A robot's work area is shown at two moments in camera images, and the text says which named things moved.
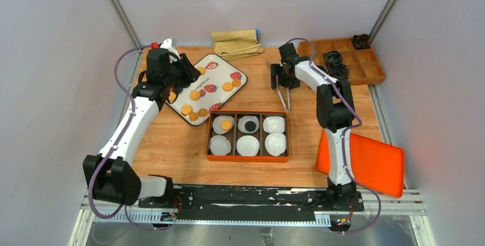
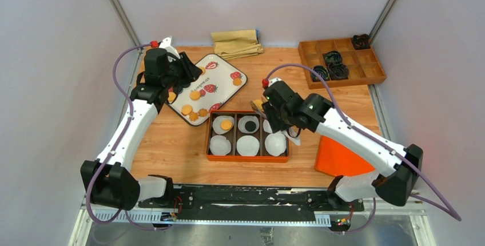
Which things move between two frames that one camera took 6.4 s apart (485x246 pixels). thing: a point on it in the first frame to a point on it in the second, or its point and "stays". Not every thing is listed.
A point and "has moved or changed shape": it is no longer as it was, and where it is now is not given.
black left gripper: x=191 y=74 stays
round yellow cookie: x=226 y=125 stays
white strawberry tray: x=219 y=82 stays
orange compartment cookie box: x=247 y=136 stays
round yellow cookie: x=227 y=86 to x=258 y=103
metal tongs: x=281 y=99 has moved or changed shape
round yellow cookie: x=195 y=95 stays
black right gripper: x=276 y=70 to x=275 y=125
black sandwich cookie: x=250 y=126 stays
